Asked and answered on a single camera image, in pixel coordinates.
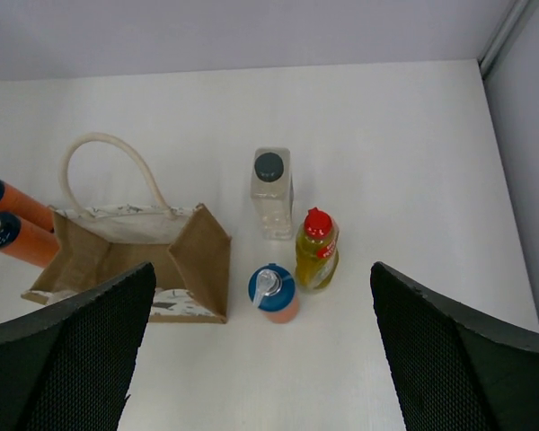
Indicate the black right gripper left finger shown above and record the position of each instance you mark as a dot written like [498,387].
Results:
[69,365]

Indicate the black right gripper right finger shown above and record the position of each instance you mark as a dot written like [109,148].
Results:
[454,367]

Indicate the dark blue pump bottle orange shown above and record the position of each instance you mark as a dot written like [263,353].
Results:
[25,241]

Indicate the yellow dish soap bottle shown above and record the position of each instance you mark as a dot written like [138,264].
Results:
[317,255]

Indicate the light blue pump bottle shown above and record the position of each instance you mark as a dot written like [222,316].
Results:
[272,290]

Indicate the clear square bottle grey cap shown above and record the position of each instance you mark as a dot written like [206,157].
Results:
[272,192]

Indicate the jute canvas tote bag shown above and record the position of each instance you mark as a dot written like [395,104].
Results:
[188,248]

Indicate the right aluminium corner post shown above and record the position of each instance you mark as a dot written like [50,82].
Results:
[507,30]

